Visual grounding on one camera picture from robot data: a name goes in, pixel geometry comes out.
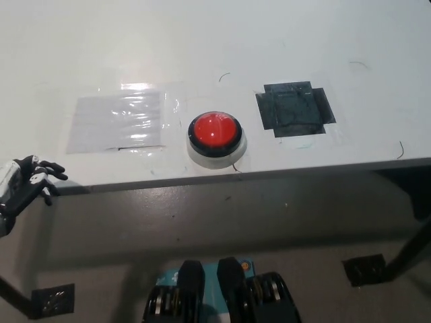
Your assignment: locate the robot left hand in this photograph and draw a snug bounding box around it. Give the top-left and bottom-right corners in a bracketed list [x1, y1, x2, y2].
[0, 154, 69, 215]

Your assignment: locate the red dome push button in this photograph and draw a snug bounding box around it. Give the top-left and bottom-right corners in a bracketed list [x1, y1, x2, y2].
[185, 110, 248, 170]

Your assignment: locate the black desk leg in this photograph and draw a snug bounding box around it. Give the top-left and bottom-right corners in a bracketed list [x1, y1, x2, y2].
[383, 208, 431, 283]
[0, 274, 33, 319]

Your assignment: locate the black tape patch on desk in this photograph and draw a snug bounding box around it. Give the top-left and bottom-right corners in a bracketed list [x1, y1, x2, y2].
[255, 80, 337, 139]

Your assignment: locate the clear plastic sheet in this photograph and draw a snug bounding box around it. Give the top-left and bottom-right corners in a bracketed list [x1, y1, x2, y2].
[65, 89, 166, 155]

